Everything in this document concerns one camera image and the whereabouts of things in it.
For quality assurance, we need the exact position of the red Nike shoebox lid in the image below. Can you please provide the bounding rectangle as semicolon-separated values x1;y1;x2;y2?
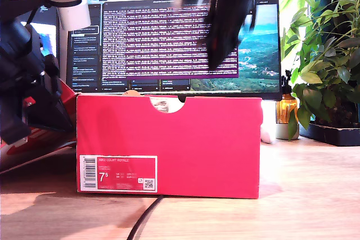
0;81;78;175

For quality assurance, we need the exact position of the white leather sneaker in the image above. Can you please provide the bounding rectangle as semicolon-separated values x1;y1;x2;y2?
150;97;173;113

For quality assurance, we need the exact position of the red Nike shoebox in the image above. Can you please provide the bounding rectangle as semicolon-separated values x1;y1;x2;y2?
75;93;264;199

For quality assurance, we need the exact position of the wide black computer monitor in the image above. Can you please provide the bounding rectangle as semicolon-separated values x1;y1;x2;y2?
65;0;283;102

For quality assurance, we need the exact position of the amber pump bottle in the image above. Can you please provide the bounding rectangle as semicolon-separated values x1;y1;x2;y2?
275;70;299;125

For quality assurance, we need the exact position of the small pale plant pot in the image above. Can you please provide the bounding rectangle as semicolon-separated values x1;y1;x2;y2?
274;123;299;141

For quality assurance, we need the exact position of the green leafy houseplant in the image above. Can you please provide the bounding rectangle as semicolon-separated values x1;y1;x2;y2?
278;0;360;141

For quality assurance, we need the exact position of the dark planter tray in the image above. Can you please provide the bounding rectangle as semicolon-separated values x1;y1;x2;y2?
298;121;360;147

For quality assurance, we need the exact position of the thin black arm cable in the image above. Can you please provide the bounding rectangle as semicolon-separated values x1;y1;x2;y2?
25;9;38;25

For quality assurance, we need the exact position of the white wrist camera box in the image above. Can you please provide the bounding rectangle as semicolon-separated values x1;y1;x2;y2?
42;0;91;32

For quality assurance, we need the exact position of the black cable on table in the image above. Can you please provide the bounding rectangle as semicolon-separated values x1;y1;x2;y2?
127;194;165;240

